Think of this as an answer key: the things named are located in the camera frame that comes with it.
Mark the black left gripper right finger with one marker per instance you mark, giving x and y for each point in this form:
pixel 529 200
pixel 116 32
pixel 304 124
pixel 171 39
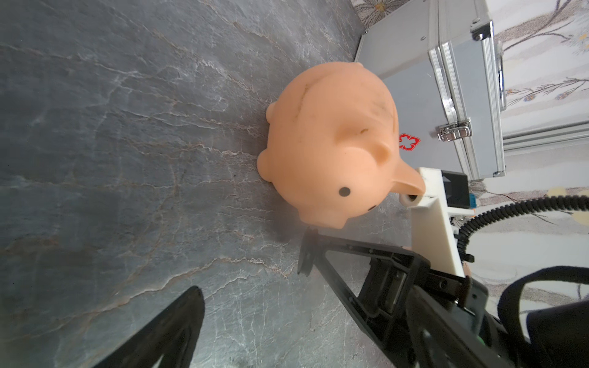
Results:
pixel 439 341

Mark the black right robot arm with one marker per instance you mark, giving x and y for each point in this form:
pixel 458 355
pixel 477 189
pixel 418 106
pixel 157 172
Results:
pixel 542 318

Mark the silver aluminium first aid case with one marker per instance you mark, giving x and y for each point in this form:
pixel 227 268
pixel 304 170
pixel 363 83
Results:
pixel 440 61

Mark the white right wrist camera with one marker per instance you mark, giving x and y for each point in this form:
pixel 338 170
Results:
pixel 432 235

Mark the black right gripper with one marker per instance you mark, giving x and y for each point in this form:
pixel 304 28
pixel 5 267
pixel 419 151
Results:
pixel 373 281

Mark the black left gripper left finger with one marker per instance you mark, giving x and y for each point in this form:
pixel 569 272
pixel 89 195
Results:
pixel 169 340

